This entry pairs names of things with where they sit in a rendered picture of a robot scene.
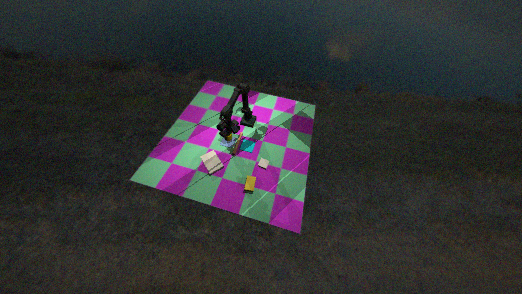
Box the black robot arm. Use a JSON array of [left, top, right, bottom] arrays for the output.
[[216, 83, 253, 134]]

